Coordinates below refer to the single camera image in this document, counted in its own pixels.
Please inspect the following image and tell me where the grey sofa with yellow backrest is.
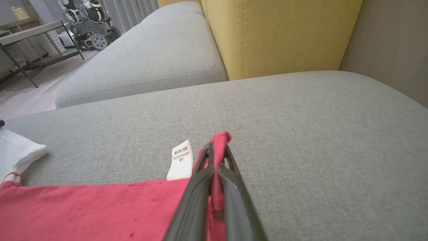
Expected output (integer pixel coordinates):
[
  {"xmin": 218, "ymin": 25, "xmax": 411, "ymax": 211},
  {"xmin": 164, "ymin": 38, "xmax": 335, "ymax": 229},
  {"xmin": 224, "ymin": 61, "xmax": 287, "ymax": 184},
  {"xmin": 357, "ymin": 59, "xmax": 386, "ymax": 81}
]
[{"xmin": 0, "ymin": 70, "xmax": 428, "ymax": 241}]

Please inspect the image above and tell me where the large grey sofa seat cushion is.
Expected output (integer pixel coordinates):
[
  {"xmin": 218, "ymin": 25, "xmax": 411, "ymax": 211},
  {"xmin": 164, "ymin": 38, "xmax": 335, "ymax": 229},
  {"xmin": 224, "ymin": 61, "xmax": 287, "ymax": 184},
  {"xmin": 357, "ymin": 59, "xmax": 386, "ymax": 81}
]
[{"xmin": 55, "ymin": 13, "xmax": 228, "ymax": 109}]

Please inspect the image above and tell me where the small grey sofa seat cushion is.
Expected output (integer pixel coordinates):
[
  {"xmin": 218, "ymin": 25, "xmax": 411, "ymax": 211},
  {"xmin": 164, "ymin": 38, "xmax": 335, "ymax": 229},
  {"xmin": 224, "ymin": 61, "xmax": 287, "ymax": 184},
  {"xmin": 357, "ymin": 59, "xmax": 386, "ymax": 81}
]
[{"xmin": 140, "ymin": 0, "xmax": 205, "ymax": 24}]

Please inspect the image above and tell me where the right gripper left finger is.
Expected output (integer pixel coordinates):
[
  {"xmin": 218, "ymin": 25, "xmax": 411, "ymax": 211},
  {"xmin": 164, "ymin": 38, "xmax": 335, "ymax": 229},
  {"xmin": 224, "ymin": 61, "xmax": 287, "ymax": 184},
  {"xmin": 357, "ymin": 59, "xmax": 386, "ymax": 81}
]
[{"xmin": 163, "ymin": 142, "xmax": 214, "ymax": 241}]

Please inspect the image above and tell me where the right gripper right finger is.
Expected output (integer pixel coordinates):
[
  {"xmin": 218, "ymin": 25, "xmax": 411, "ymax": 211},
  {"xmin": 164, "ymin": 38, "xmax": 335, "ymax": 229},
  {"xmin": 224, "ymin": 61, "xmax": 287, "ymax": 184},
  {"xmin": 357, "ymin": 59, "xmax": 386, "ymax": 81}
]
[{"xmin": 217, "ymin": 145, "xmax": 268, "ymax": 241}]

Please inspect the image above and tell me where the pale yellow jug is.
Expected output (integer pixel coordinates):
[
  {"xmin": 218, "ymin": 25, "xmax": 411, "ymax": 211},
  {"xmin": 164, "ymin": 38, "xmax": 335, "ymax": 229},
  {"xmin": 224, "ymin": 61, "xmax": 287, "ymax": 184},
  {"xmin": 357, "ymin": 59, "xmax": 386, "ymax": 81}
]
[{"xmin": 12, "ymin": 6, "xmax": 30, "ymax": 21}]

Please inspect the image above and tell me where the yellow sofa backrest cushion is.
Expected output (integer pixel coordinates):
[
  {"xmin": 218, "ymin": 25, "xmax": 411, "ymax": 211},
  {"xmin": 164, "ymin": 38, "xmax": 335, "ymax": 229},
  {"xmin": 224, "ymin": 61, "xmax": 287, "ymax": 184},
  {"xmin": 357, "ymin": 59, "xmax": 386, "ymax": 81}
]
[
  {"xmin": 201, "ymin": 0, "xmax": 363, "ymax": 81},
  {"xmin": 157, "ymin": 0, "xmax": 202, "ymax": 8}
]

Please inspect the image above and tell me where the grey curtain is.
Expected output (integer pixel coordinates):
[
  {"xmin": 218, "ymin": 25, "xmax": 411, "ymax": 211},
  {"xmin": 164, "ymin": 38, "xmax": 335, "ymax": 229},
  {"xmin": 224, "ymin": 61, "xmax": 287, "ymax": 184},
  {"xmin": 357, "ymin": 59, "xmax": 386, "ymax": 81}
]
[{"xmin": 100, "ymin": 0, "xmax": 159, "ymax": 34}]

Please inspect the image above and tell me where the white ribbed heater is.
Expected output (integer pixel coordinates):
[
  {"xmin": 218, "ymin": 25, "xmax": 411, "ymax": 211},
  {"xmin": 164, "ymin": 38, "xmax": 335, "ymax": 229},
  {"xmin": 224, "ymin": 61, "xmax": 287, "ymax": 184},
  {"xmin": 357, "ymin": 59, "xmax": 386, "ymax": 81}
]
[{"xmin": 35, "ymin": 32, "xmax": 64, "ymax": 57}]

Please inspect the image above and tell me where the wheeled white black robot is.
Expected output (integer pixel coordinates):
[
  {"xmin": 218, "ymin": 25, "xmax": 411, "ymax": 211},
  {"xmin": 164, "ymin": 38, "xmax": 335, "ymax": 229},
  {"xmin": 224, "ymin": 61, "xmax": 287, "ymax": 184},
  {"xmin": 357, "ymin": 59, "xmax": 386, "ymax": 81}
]
[{"xmin": 55, "ymin": 0, "xmax": 121, "ymax": 51}]

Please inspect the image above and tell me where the red and white T-shirt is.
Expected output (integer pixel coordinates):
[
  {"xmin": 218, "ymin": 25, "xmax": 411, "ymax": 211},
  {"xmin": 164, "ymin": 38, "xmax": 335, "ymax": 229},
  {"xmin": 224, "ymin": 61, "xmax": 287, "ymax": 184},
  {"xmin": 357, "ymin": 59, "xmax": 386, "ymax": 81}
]
[{"xmin": 0, "ymin": 128, "xmax": 232, "ymax": 241}]

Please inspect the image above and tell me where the white top black leg table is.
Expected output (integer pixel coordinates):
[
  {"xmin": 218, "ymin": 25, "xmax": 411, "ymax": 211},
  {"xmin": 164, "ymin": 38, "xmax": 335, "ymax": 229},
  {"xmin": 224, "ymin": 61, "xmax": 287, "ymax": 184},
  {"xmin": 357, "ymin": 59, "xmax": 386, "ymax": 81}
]
[{"xmin": 0, "ymin": 20, "xmax": 85, "ymax": 89}]

